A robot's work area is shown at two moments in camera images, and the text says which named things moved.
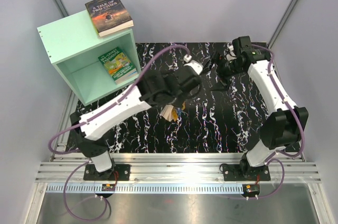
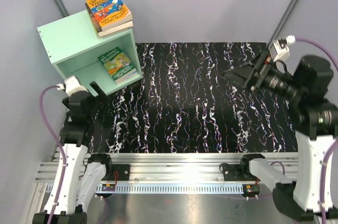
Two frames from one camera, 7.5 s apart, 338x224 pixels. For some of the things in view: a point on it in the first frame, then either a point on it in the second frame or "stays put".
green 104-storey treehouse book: x=117 y=63 stays put
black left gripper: x=179 y=102 -> x=100 y=100
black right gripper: x=224 y=84 -> x=246 y=75
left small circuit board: x=108 y=187 stays put
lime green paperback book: x=116 y=29 stays put
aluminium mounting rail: x=172 y=168 stays put
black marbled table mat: x=222 y=119 stays put
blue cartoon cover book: x=170 y=112 -> x=108 y=30
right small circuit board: x=251 y=189 stays put
